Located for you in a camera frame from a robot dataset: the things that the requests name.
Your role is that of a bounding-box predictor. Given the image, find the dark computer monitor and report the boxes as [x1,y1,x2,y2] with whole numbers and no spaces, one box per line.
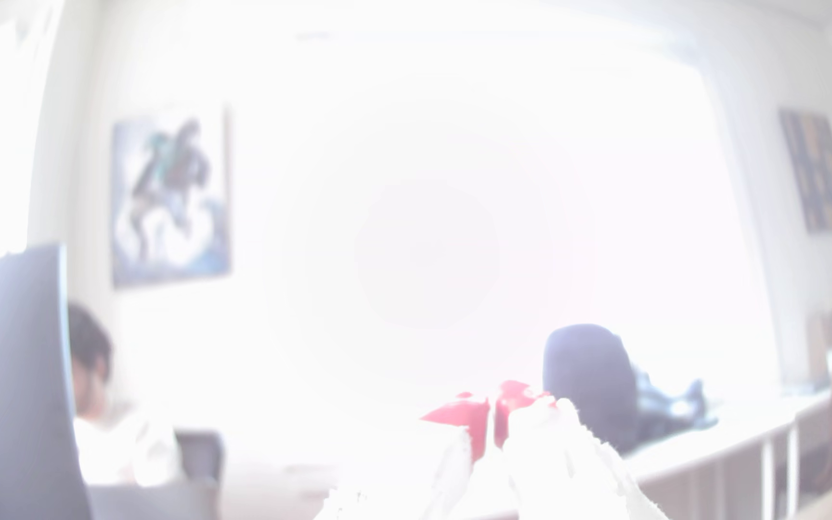
[0,244,93,520]

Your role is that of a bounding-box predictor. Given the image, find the horse rider wall painting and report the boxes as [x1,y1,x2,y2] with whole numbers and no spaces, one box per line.
[110,107,234,289]

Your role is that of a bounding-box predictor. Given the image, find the dark patterned wall picture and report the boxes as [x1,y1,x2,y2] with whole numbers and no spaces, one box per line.
[779,107,832,234]

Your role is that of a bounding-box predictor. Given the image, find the black office chair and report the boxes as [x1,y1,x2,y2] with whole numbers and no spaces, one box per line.
[542,323,639,456]

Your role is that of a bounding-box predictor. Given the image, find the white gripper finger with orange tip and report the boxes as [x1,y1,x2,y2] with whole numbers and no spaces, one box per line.
[315,391,494,520]
[471,380,670,520]

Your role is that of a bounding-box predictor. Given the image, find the white shelf unit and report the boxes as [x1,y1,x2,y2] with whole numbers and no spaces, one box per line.
[622,390,832,520]

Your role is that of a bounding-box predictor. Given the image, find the dark-haired person in white shirt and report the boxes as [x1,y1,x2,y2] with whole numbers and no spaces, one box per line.
[67,302,187,488]

